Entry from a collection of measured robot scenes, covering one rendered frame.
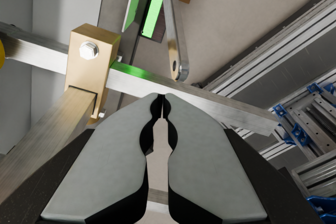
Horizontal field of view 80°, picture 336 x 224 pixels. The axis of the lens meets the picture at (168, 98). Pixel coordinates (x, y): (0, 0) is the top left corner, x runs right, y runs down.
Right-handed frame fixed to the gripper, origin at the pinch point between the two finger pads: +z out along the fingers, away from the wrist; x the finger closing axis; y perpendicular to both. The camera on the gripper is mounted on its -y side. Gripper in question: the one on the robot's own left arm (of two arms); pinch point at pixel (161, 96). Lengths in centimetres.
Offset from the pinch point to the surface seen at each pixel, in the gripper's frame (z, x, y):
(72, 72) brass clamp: 13.0, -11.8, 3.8
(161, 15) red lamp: 29.1, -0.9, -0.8
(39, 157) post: 1.4, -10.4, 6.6
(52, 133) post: 4.4, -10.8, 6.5
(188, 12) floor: 99, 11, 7
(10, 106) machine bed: 29, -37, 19
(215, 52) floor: 100, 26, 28
